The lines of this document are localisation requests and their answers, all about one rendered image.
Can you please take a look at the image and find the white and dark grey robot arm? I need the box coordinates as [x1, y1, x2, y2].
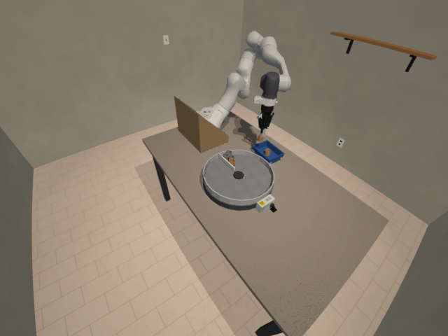
[196, 31, 291, 129]

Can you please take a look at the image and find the blue open crate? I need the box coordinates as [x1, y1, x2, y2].
[251, 140, 285, 165]

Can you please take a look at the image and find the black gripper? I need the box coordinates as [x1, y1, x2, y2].
[258, 105, 274, 137]

